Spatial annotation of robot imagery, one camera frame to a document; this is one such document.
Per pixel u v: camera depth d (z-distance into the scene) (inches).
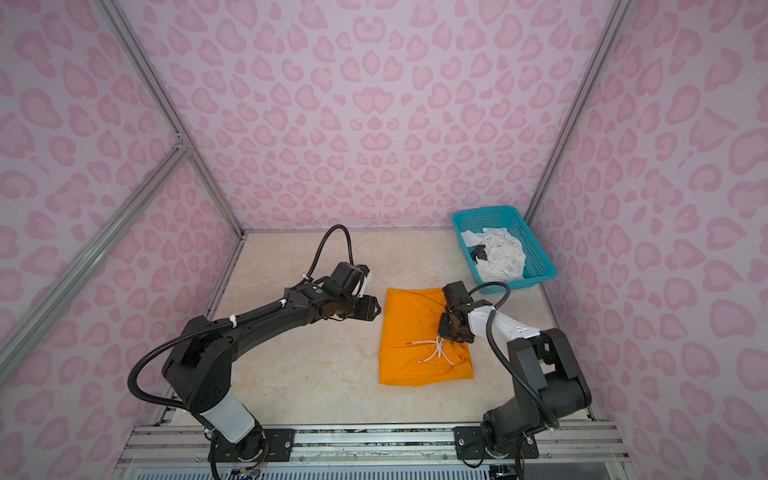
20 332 20.3
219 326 19.0
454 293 29.6
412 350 33.6
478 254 42.1
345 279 26.9
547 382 17.3
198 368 17.6
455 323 26.4
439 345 33.8
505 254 41.9
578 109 33.5
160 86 31.7
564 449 28.7
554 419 16.5
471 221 45.0
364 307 30.4
